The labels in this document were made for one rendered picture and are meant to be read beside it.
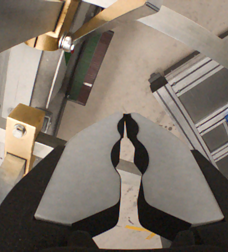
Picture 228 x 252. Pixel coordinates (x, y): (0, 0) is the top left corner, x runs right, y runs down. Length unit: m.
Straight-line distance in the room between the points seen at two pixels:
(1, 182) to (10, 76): 0.33
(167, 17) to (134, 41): 0.88
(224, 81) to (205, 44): 0.82
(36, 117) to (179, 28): 0.24
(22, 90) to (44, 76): 0.14
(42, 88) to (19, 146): 0.16
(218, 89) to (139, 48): 0.46
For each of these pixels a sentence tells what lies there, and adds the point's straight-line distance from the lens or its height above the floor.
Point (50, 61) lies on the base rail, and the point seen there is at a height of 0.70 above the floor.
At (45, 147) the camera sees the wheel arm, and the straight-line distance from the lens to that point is 0.34.
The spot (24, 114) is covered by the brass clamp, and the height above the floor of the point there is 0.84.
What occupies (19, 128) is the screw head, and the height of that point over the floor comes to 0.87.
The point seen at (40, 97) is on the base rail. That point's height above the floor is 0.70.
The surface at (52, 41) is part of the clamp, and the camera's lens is 0.25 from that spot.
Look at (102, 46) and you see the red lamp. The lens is 0.41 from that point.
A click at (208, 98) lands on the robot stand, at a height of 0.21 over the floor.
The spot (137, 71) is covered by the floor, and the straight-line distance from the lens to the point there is 1.16.
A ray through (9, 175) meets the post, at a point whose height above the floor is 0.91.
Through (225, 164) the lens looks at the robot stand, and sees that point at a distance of 1.42.
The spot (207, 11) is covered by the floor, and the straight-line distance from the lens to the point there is 1.21.
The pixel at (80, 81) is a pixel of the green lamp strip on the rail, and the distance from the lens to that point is 0.43.
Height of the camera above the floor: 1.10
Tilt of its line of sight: 59 degrees down
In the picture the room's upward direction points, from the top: 178 degrees counter-clockwise
